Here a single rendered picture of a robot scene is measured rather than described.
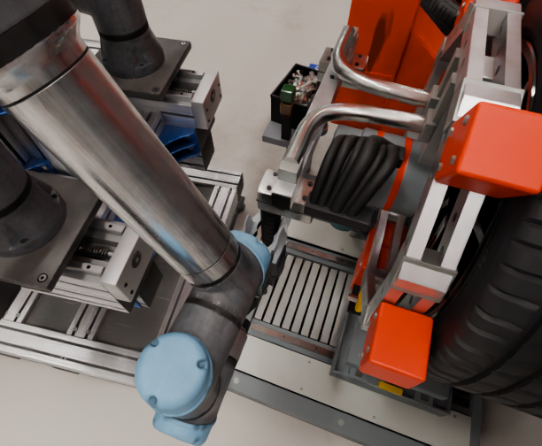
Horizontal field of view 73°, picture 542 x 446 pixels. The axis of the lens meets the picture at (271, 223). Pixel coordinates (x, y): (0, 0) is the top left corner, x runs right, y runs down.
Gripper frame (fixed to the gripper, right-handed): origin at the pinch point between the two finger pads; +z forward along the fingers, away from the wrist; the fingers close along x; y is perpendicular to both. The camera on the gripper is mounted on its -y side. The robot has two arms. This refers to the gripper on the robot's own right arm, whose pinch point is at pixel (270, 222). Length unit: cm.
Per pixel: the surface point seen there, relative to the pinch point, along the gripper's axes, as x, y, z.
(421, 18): -16, 2, 72
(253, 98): 55, -83, 124
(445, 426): -61, -75, -8
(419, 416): -53, -75, -8
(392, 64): -13, -5, 62
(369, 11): -3, 7, 62
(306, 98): 11, -28, 68
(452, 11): -32, -33, 152
